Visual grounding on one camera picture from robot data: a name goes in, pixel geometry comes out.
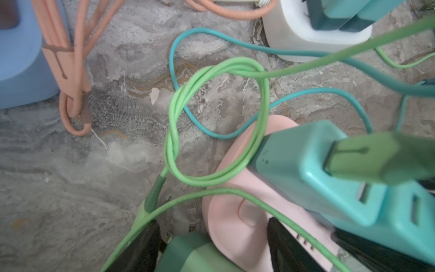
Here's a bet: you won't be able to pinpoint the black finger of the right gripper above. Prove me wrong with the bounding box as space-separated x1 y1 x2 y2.
331 176 435 267

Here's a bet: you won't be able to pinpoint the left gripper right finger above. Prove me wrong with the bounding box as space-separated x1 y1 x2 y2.
267 217 324 272

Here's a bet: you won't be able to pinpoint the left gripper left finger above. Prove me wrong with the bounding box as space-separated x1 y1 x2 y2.
105 221 162 272

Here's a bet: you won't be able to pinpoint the teal charger plug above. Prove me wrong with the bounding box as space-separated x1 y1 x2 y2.
248 115 386 227
329 181 435 265

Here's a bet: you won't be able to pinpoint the light green charger plug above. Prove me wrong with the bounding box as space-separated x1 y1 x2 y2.
155 232 242 272

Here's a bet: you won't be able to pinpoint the pink power strip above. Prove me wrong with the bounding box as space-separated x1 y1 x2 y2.
201 114 341 272

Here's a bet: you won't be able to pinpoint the blue power strip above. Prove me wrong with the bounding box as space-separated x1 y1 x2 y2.
1 1 60 109

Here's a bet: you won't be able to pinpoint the white power strip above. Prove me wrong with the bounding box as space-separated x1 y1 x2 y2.
262 0 373 53

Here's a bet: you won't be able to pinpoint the teal chargers on white strip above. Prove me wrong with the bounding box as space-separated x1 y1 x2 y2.
307 0 404 32

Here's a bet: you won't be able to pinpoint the light green cable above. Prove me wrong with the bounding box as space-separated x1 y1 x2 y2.
100 15 435 272

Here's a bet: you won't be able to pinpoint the teal cable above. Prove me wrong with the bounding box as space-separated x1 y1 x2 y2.
169 27 435 140

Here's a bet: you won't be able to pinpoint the orange pink cable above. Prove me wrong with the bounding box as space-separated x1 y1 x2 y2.
31 0 279 137

